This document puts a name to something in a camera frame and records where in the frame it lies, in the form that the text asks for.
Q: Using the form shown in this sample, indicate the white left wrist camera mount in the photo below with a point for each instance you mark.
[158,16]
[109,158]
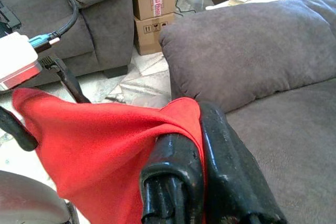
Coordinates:
[15,56]

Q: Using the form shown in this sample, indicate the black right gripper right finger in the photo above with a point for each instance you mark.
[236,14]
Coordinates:
[231,176]

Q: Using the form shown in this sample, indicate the cardboard box with printed symbols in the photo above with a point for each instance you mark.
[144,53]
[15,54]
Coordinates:
[147,37]

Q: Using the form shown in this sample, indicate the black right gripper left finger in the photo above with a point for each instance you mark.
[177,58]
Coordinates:
[173,182]

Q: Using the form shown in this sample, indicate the red pillow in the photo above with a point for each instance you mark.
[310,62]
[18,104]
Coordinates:
[92,145]

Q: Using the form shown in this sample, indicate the grey fabric sofa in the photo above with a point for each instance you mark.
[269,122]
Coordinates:
[262,64]
[105,24]

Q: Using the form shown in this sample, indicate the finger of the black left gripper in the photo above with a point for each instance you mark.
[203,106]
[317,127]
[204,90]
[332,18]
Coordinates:
[18,129]
[71,85]

